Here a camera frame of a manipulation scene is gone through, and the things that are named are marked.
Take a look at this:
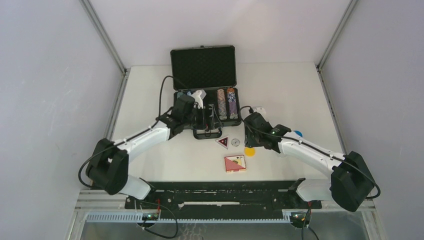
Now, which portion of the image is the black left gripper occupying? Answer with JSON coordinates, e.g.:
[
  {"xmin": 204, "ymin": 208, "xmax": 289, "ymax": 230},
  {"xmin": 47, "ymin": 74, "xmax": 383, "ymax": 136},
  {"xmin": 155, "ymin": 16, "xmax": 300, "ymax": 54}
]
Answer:
[{"xmin": 182, "ymin": 105, "xmax": 222, "ymax": 131}]

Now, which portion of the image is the yellow round blind button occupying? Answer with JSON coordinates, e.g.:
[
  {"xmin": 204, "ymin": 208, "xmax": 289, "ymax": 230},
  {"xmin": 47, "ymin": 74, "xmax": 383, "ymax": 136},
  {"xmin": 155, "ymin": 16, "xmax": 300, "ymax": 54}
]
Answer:
[{"xmin": 244, "ymin": 147, "xmax": 256, "ymax": 157}]

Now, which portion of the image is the white poker chip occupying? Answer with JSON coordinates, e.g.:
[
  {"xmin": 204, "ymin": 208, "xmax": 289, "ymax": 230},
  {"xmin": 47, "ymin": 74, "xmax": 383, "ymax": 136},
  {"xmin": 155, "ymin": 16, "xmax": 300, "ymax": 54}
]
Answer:
[{"xmin": 231, "ymin": 138, "xmax": 241, "ymax": 147}]

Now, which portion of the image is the red triangular dealer button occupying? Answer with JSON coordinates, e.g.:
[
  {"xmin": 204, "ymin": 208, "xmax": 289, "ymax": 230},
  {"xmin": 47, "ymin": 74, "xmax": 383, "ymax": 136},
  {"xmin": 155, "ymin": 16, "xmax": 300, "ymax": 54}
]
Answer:
[{"xmin": 215, "ymin": 135, "xmax": 229, "ymax": 149}]

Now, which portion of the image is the blue round button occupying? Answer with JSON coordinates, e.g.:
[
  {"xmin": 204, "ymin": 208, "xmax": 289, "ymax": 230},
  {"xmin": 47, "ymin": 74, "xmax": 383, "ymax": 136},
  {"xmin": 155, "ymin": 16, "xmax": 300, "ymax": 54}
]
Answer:
[{"xmin": 294, "ymin": 130, "xmax": 303, "ymax": 138}]

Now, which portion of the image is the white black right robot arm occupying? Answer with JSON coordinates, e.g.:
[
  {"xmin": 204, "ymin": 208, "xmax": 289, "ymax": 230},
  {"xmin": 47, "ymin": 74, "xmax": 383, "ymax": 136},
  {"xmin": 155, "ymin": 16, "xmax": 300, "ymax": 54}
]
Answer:
[{"xmin": 243, "ymin": 112, "xmax": 381, "ymax": 212}]

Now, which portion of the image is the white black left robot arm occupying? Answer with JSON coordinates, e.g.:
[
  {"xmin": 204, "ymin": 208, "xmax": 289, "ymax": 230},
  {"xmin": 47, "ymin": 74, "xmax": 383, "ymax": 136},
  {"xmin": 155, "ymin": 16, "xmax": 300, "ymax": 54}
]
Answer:
[{"xmin": 77, "ymin": 90, "xmax": 206, "ymax": 209}]

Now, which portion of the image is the blue purple poker chip row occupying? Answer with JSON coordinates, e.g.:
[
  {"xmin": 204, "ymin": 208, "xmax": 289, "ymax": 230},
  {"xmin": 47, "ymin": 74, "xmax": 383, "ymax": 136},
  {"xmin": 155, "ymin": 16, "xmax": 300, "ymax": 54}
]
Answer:
[{"xmin": 227, "ymin": 88, "xmax": 239, "ymax": 120}]

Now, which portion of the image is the red playing card deck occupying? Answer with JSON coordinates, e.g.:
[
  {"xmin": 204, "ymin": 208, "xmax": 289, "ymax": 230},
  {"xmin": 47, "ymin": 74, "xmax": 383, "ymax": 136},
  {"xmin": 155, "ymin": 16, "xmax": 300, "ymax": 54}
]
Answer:
[{"xmin": 224, "ymin": 155, "xmax": 247, "ymax": 173}]

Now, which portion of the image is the black poker chip case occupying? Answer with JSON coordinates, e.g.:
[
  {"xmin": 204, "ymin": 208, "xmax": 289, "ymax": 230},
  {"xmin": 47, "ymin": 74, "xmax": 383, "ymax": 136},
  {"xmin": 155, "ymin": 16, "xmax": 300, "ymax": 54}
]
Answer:
[{"xmin": 170, "ymin": 45, "xmax": 242, "ymax": 140}]

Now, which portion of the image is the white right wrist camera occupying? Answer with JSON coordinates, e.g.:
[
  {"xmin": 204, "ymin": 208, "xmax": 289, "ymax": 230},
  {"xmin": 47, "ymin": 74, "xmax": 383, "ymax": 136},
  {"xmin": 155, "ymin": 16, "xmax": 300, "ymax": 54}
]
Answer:
[{"xmin": 253, "ymin": 106, "xmax": 267, "ymax": 118}]

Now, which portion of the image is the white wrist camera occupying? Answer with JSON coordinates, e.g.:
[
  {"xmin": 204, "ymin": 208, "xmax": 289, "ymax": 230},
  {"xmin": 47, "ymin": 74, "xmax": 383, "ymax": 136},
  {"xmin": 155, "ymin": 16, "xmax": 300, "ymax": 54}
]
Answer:
[
  {"xmin": 253, "ymin": 106, "xmax": 267, "ymax": 118},
  {"xmin": 191, "ymin": 89, "xmax": 207, "ymax": 109}
]

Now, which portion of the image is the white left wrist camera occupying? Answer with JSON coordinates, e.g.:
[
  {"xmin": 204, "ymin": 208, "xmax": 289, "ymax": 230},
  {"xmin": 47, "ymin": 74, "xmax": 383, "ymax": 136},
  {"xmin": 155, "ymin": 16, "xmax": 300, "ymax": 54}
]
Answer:
[{"xmin": 191, "ymin": 89, "xmax": 207, "ymax": 109}]

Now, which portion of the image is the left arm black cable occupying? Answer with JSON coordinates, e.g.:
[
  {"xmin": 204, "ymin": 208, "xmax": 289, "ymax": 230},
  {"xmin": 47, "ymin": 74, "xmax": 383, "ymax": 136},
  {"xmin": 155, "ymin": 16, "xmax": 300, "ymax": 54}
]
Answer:
[{"xmin": 158, "ymin": 75, "xmax": 186, "ymax": 117}]

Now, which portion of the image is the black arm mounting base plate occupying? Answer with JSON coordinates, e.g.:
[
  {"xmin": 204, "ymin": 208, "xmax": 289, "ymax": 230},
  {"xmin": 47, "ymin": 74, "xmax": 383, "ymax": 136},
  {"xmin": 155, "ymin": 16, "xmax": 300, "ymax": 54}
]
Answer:
[{"xmin": 123, "ymin": 180, "xmax": 339, "ymax": 220}]

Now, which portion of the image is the white slotted cable duct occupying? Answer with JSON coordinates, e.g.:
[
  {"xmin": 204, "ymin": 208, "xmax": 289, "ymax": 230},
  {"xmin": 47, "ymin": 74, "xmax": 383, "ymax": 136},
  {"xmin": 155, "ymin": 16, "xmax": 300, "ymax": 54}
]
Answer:
[{"xmin": 85, "ymin": 212, "xmax": 292, "ymax": 224}]

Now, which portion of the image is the aluminium frame rail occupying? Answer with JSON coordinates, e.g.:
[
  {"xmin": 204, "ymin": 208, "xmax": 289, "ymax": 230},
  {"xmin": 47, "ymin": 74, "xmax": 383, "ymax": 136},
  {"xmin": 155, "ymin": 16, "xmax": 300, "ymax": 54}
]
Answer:
[{"xmin": 74, "ymin": 189, "xmax": 377, "ymax": 213}]

